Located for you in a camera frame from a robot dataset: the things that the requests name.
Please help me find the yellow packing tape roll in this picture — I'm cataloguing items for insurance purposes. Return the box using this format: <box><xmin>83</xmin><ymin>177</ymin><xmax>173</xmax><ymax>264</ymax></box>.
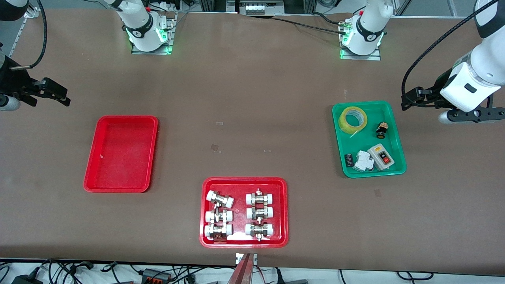
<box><xmin>339</xmin><ymin>106</ymin><xmax>368</xmax><ymax>135</ymax></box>

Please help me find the green plastic tray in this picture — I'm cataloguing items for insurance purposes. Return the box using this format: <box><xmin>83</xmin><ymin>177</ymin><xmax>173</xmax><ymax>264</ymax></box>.
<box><xmin>331</xmin><ymin>101</ymin><xmax>407</xmax><ymax>179</ymax></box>

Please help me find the empty red plastic tray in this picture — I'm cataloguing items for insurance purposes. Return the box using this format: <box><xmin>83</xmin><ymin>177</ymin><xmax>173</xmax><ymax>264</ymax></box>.
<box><xmin>83</xmin><ymin>115</ymin><xmax>159</xmax><ymax>194</ymax></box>

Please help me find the red tray holding valves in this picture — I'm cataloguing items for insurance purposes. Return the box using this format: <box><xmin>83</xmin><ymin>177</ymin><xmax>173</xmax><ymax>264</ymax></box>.
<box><xmin>199</xmin><ymin>177</ymin><xmax>289</xmax><ymax>249</ymax></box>

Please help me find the white circuit breaker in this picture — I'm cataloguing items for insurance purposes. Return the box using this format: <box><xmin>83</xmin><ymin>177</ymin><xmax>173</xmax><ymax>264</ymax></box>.
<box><xmin>352</xmin><ymin>150</ymin><xmax>374</xmax><ymax>172</ymax></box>

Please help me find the white power strip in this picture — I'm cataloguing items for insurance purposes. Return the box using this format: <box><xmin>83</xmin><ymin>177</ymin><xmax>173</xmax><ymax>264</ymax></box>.
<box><xmin>245</xmin><ymin>2</ymin><xmax>285</xmax><ymax>16</ymax></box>

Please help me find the metal valve with white caps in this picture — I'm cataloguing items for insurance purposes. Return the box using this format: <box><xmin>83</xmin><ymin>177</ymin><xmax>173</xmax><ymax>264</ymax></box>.
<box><xmin>206</xmin><ymin>191</ymin><xmax>235</xmax><ymax>209</ymax></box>
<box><xmin>245</xmin><ymin>222</ymin><xmax>274</xmax><ymax>241</ymax></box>
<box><xmin>246</xmin><ymin>206</ymin><xmax>274</xmax><ymax>220</ymax></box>
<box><xmin>204</xmin><ymin>224</ymin><xmax>234</xmax><ymax>241</ymax></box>
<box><xmin>246</xmin><ymin>189</ymin><xmax>275</xmax><ymax>206</ymax></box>
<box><xmin>205</xmin><ymin>209</ymin><xmax>234</xmax><ymax>224</ymax></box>

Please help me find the grey and orange connector box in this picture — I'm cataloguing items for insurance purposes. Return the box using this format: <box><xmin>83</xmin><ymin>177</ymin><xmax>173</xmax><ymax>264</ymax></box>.
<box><xmin>142</xmin><ymin>268</ymin><xmax>173</xmax><ymax>283</ymax></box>

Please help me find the red aluminium profile bar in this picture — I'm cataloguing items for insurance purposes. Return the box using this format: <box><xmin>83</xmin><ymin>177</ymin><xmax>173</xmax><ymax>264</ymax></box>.
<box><xmin>227</xmin><ymin>254</ymin><xmax>253</xmax><ymax>284</ymax></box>

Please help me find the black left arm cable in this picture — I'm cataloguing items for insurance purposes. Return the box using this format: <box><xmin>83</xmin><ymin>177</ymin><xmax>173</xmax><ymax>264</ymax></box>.
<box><xmin>401</xmin><ymin>0</ymin><xmax>501</xmax><ymax>106</ymax></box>

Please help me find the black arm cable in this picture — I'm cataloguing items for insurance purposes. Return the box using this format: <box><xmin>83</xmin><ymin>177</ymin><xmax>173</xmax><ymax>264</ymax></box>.
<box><xmin>401</xmin><ymin>0</ymin><xmax>501</xmax><ymax>106</ymax></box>
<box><xmin>10</xmin><ymin>0</ymin><xmax>48</xmax><ymax>71</ymax></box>

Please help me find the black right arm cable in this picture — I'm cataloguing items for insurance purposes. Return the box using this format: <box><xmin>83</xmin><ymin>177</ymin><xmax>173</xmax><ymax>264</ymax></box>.
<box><xmin>10</xmin><ymin>0</ymin><xmax>48</xmax><ymax>71</ymax></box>

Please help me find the grey switch box red button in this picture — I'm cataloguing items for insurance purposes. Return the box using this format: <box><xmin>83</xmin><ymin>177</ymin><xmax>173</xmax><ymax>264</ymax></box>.
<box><xmin>367</xmin><ymin>144</ymin><xmax>395</xmax><ymax>171</ymax></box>

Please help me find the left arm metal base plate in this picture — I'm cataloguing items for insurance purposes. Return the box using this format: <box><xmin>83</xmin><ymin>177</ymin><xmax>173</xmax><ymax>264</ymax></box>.
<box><xmin>340</xmin><ymin>18</ymin><xmax>382</xmax><ymax>61</ymax></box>

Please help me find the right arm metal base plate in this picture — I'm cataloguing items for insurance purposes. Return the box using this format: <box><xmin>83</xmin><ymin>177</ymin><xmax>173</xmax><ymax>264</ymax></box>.
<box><xmin>131</xmin><ymin>11</ymin><xmax>177</xmax><ymax>55</ymax></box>

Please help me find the black cable on table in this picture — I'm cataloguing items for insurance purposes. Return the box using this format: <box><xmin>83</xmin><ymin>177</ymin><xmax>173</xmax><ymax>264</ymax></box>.
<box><xmin>272</xmin><ymin>15</ymin><xmax>350</xmax><ymax>34</ymax></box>

